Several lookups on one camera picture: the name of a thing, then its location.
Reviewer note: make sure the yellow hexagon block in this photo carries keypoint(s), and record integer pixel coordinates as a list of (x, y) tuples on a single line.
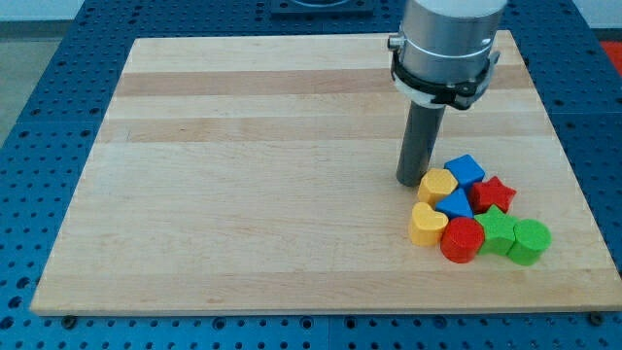
[(435, 185)]

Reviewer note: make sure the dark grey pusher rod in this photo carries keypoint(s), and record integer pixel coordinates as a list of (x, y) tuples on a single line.
[(417, 145)]

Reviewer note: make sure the blue triangle block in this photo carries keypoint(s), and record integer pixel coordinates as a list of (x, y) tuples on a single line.
[(455, 205)]

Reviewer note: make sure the red star block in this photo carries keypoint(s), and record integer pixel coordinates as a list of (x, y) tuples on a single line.
[(483, 195)]

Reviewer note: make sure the yellow heart block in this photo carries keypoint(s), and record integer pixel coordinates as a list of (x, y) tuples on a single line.
[(426, 225)]

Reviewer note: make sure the blue cube block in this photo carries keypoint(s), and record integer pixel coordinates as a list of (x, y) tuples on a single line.
[(466, 170)]

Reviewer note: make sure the green star block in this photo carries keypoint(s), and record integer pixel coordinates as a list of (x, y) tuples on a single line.
[(498, 230)]

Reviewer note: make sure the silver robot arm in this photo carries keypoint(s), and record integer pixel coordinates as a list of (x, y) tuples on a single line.
[(442, 54)]

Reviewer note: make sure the green cylinder block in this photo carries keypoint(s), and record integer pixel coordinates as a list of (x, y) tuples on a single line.
[(532, 238)]

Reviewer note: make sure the red cylinder block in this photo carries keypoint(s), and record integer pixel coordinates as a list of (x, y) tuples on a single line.
[(462, 240)]

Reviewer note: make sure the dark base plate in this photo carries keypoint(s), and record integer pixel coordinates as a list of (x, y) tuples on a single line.
[(289, 8)]

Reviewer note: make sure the wooden board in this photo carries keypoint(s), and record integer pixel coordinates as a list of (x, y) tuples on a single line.
[(256, 175)]

